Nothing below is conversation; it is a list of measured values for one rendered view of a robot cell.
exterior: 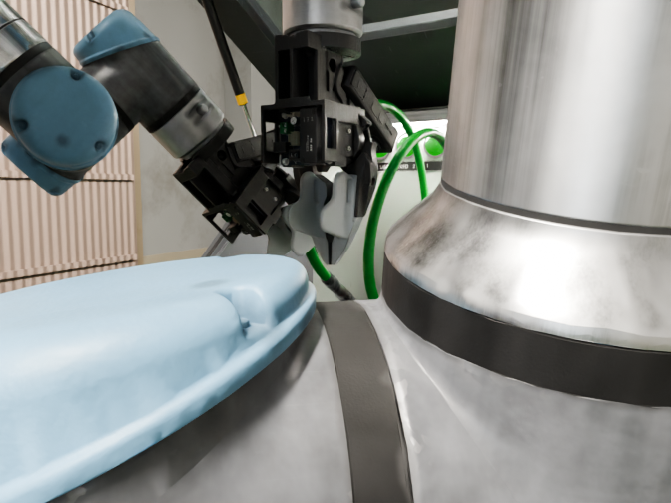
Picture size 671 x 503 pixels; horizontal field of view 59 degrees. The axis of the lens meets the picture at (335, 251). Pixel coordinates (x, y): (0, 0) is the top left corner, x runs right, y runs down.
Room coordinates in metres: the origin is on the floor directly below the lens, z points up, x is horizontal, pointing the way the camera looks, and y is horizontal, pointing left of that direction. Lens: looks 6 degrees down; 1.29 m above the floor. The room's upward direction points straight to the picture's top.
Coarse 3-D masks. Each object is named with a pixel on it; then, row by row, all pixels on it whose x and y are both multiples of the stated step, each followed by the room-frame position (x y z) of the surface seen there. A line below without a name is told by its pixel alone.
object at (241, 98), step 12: (204, 0) 1.06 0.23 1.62; (216, 12) 1.07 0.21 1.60; (216, 24) 1.07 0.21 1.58; (216, 36) 1.08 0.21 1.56; (228, 48) 1.09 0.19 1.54; (228, 60) 1.09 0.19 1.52; (228, 72) 1.10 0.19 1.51; (240, 84) 1.11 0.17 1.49; (240, 96) 1.11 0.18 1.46; (252, 132) 1.14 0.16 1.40
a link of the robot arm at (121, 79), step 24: (120, 24) 0.60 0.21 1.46; (96, 48) 0.60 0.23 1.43; (120, 48) 0.60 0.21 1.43; (144, 48) 0.61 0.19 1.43; (96, 72) 0.60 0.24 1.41; (120, 72) 0.60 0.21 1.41; (144, 72) 0.61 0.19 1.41; (168, 72) 0.63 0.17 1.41; (120, 96) 0.60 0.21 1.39; (144, 96) 0.62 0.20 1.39; (168, 96) 0.62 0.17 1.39; (192, 96) 0.64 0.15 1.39; (144, 120) 0.64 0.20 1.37; (168, 120) 0.63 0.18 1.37
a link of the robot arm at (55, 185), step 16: (128, 128) 0.62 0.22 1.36; (16, 144) 0.57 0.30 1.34; (16, 160) 0.57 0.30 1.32; (32, 160) 0.57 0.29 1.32; (32, 176) 0.57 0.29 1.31; (48, 176) 0.58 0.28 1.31; (64, 176) 0.59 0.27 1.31; (80, 176) 0.61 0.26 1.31; (48, 192) 0.60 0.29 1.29; (64, 192) 0.61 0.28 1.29
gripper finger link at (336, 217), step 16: (336, 176) 0.55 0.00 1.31; (352, 176) 0.57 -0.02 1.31; (336, 192) 0.55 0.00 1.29; (352, 192) 0.57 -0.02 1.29; (336, 208) 0.55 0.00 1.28; (352, 208) 0.57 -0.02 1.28; (320, 224) 0.54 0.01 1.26; (336, 224) 0.55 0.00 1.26; (352, 224) 0.57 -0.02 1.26; (336, 240) 0.58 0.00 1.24; (352, 240) 0.58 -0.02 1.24; (336, 256) 0.58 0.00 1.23
